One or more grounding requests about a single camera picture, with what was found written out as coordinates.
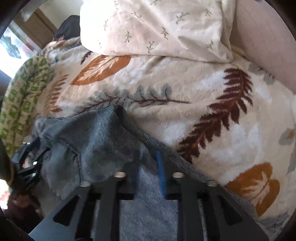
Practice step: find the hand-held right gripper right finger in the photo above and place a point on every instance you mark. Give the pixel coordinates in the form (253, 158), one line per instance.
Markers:
(161, 176)

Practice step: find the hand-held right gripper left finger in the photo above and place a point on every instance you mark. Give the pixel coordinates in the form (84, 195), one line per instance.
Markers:
(122, 185)

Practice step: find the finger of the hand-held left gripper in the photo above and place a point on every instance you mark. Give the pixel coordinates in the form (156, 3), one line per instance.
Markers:
(25, 153)
(27, 178)

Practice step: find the blue denim pants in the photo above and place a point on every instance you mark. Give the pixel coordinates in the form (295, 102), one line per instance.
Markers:
(99, 143)

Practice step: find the person's left hand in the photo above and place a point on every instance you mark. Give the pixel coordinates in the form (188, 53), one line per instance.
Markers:
(20, 201)

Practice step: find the green patterned cloth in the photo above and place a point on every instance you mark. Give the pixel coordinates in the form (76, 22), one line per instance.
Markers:
(20, 102)

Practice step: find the leaf print fleece blanket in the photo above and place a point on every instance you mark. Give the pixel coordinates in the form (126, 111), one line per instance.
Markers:
(185, 81)

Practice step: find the dark cloth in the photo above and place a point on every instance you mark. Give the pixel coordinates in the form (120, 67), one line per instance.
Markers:
(68, 27)

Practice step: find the white sprig print pillow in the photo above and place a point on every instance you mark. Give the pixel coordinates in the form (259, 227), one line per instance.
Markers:
(161, 23)

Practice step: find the pink bolster cushion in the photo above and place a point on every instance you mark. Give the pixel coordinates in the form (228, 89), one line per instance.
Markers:
(259, 41)

